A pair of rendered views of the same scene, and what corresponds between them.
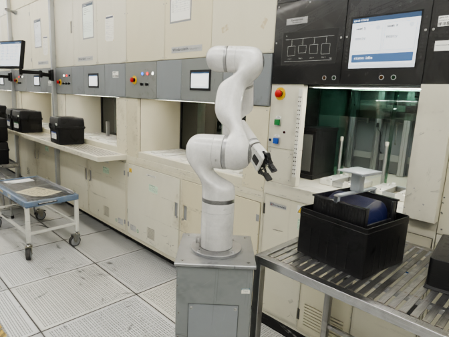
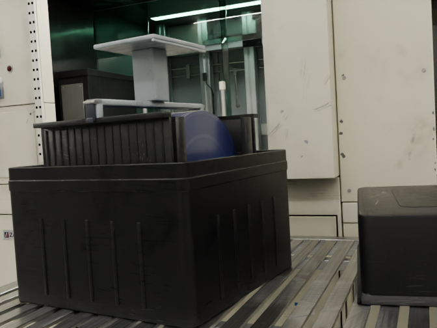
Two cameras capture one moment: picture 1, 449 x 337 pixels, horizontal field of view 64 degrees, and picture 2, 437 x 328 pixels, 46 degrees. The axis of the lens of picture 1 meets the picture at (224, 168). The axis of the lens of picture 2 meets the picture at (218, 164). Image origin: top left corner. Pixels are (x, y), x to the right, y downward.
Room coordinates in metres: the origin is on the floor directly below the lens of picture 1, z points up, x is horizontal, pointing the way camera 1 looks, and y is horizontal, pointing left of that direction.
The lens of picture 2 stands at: (0.58, -0.29, 0.96)
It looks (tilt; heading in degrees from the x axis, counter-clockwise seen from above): 3 degrees down; 338
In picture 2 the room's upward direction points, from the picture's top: 3 degrees counter-clockwise
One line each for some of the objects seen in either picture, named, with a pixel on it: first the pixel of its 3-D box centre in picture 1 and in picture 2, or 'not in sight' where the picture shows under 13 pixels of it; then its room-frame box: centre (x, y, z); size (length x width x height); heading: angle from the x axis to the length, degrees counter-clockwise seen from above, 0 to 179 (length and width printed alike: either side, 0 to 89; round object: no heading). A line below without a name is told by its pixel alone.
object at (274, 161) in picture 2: (351, 233); (160, 220); (1.26, -0.48, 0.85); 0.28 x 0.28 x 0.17; 38
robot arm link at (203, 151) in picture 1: (210, 167); not in sight; (1.27, 0.05, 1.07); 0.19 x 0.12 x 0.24; 78
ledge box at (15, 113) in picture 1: (27, 120); not in sight; (4.42, 2.44, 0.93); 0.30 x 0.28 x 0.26; 48
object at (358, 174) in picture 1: (353, 212); (155, 162); (1.26, -0.48, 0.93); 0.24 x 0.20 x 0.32; 128
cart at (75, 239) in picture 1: (35, 210); not in sight; (3.09, 1.68, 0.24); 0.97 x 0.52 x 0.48; 48
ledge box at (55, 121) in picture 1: (66, 130); not in sight; (3.58, 1.59, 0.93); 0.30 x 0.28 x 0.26; 43
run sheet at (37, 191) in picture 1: (38, 190); not in sight; (2.95, 1.57, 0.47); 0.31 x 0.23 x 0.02; 67
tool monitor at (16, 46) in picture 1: (28, 61); not in sight; (3.82, 2.07, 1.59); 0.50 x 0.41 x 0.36; 136
